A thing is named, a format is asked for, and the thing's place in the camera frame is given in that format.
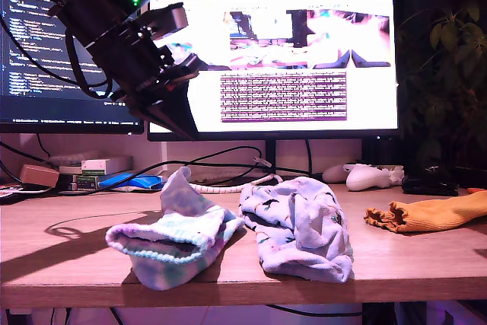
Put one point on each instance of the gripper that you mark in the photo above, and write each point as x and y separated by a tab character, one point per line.
133	66

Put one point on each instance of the pale blue toucan sock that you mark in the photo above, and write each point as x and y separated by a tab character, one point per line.
304	268
319	218

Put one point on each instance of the yellow frilly-cuff sock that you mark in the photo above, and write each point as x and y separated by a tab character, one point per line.
437	216

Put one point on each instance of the blue pouch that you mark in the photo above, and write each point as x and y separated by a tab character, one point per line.
133	182

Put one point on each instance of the white box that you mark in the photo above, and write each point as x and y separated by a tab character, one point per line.
110	165

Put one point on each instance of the black monitor stand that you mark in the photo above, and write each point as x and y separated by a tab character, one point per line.
270	153

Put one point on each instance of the green and white small boxes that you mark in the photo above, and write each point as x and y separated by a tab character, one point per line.
85	182

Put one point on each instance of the monitor showing dark code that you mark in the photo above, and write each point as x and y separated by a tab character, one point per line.
38	112

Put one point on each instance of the beige box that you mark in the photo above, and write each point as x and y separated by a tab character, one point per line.
38	176

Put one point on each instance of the printed magazine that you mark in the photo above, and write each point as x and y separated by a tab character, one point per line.
15	192

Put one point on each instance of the monitor showing white screen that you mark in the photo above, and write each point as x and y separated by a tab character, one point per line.
361	104

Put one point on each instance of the white game controller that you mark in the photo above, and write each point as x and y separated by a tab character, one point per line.
365	176

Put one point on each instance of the black pouch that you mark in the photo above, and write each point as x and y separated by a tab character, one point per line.
430	186

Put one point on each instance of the green leafy houseplant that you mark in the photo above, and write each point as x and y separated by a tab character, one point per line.
445	93

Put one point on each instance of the small orange object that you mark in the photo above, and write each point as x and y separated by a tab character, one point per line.
473	190

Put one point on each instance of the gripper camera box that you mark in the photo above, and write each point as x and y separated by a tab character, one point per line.
171	20

